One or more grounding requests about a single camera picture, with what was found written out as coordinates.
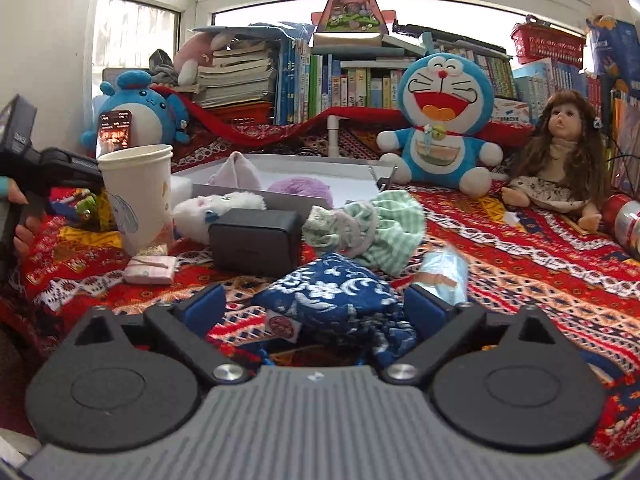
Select pink rabbit plush toy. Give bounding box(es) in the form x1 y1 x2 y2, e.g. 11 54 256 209
173 30 236 86

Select lavender cloth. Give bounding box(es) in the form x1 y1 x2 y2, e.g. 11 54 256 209
207 151 263 188

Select colourful snack wrappers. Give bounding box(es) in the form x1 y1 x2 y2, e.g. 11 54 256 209
47 187 108 231

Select row of thin booklets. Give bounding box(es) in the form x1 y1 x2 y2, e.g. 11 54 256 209
602 87 640 191

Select row of upright books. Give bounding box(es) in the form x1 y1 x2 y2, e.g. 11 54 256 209
275 35 518 126

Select smartphone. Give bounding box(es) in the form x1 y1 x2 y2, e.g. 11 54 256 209
96 110 133 157

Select grey cloth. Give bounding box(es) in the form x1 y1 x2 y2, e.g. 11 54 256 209
148 49 178 86

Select stack of flat-lying books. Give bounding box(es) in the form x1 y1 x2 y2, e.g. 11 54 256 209
192 40 278 108

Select blue floral drawstring pouch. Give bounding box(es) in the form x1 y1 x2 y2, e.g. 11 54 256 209
250 252 421 366

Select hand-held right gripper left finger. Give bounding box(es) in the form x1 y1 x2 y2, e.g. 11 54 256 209
75 282 251 386

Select white shallow cardboard box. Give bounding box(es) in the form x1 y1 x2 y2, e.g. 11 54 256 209
171 154 396 211

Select red patterned blanket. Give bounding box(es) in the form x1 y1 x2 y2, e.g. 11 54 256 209
0 110 640 461

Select white and blue carton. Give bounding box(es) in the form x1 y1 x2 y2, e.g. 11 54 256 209
492 99 531 126

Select red plastic basket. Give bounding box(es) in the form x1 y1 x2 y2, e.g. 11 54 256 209
510 15 587 68

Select white fluffy plush toy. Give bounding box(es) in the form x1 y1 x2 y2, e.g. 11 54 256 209
172 192 268 241

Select plain red cloth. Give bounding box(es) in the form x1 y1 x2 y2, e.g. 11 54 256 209
150 85 536 146

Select light blue small packet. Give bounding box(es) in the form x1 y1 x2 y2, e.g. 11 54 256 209
415 246 471 307

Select green checked scrunchie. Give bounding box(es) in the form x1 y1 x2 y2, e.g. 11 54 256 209
301 191 427 277

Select flat books under tin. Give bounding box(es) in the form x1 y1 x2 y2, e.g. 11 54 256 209
307 32 426 61

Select brown-haired doll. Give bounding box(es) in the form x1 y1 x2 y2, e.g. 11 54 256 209
501 89 612 233

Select black binder clip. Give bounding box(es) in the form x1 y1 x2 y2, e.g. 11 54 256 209
367 164 398 192

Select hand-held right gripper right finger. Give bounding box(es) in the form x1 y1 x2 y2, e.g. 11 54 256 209
380 284 566 386

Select blue cat plush toy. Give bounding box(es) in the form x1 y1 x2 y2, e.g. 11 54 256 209
376 52 504 198

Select person's left hand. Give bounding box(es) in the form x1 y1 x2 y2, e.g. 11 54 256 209
0 176 38 258

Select black charger box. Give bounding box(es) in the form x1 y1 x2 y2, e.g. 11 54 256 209
208 208 304 277

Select white paper cup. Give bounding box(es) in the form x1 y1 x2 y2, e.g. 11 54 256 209
97 144 176 256

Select row of blue books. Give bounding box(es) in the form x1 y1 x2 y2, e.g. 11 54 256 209
512 57 603 111

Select red drink can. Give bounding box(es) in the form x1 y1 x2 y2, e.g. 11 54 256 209
602 192 640 261

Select round blue plush toy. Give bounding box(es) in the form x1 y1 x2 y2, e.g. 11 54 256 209
81 70 192 157

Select blue printed carton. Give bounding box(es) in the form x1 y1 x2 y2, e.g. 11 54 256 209
586 14 640 96

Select blue flat folder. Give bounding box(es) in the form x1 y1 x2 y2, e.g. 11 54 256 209
192 22 313 41

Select white plastic pipe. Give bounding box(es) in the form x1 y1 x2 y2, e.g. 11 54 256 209
322 115 351 158

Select pink tissue pack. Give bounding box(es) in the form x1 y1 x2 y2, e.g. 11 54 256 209
123 255 177 286

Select purple fluffy scrunchie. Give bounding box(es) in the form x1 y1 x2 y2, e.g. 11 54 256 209
267 175 335 209

